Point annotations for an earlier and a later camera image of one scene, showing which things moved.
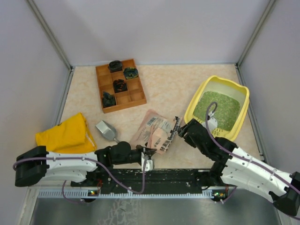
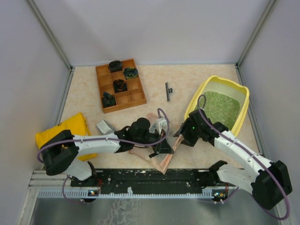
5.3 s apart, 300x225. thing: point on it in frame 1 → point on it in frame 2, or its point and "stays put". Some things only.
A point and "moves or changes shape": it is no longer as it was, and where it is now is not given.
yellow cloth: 70,136 stays put
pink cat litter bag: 153,132 moves or changes shape
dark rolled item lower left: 108,99 stays put
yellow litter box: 216,84 stays put
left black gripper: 149,152 → 163,147
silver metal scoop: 108,131 stays put
